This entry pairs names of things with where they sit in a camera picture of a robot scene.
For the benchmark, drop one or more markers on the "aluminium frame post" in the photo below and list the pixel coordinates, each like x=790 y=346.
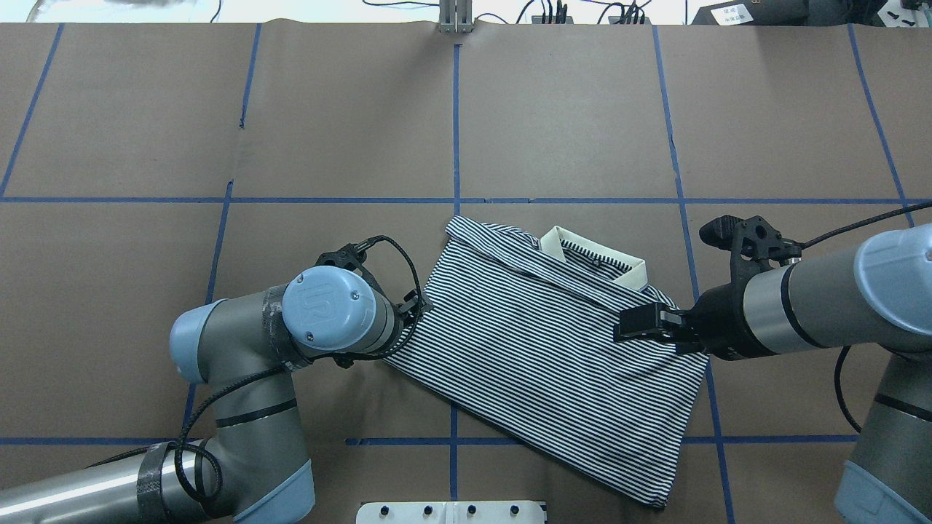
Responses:
x=455 y=16

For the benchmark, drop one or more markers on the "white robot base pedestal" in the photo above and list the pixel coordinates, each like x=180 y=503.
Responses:
x=501 y=511

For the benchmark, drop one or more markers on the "black box with label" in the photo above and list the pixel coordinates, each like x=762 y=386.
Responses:
x=766 y=13

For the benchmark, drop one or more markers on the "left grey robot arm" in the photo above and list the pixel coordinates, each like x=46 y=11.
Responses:
x=242 y=453

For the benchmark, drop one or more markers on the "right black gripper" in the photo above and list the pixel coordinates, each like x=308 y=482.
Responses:
x=719 y=322

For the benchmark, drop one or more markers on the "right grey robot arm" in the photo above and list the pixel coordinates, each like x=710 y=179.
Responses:
x=878 y=292

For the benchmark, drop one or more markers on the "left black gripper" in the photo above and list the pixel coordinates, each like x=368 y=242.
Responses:
x=412 y=306

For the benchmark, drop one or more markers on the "striped polo shirt white collar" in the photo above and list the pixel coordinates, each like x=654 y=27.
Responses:
x=520 y=336

